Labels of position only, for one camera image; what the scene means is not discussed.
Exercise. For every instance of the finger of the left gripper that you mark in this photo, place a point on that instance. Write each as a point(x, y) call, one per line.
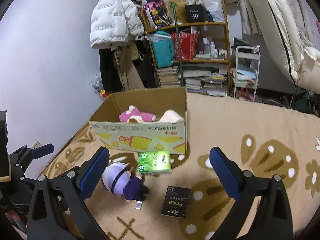
point(20, 160)
point(34, 159)

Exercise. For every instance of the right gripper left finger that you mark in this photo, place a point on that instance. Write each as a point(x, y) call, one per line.
point(57, 208)

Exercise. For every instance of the purple haired plush doll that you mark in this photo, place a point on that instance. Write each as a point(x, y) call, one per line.
point(119, 181)

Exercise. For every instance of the black Face tissue pack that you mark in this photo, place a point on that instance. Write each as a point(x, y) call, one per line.
point(176, 202)

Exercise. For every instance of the pink plush toy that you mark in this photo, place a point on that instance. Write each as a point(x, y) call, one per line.
point(134, 115)

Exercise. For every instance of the green tissue pack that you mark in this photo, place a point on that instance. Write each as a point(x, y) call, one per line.
point(154, 163)

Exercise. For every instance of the person's left hand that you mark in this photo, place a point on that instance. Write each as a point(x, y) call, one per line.
point(18, 224)

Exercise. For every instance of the plastic bag of toys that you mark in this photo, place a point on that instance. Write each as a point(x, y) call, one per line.
point(97, 84)

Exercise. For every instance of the black coat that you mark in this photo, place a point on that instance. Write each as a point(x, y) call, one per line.
point(109, 74)

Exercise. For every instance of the open cardboard box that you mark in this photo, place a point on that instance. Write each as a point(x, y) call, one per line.
point(146, 136)

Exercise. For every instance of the beige trench coat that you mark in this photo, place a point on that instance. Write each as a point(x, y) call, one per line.
point(123, 59)

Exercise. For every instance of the stack of books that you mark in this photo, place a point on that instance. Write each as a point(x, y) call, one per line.
point(168, 77)

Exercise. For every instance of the white puffer jacket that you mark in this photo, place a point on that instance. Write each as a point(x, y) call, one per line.
point(114, 23)

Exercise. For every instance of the cream recliner chair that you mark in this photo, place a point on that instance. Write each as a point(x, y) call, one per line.
point(300, 64)

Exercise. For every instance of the green pole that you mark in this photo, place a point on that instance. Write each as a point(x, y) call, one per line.
point(173, 7)

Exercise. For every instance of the white rolling cart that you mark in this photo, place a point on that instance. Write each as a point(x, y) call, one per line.
point(246, 71)

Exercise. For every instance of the teal bag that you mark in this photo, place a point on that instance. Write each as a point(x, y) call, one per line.
point(163, 48)

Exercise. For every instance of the wooden bookshelf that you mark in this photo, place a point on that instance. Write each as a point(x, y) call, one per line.
point(208, 71)

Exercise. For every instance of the colourful snack bag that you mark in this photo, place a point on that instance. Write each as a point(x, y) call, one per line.
point(156, 13)

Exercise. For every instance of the red patterned bag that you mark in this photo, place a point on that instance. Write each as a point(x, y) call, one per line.
point(188, 45)

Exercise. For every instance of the blonde wig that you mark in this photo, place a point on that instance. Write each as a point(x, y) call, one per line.
point(180, 11)

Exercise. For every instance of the black box marked 40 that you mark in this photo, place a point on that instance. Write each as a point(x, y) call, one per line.
point(194, 13)

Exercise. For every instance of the clear plastic bag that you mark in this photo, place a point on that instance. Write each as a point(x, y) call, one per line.
point(214, 7)

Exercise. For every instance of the wall socket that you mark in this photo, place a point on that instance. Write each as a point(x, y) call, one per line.
point(36, 144)

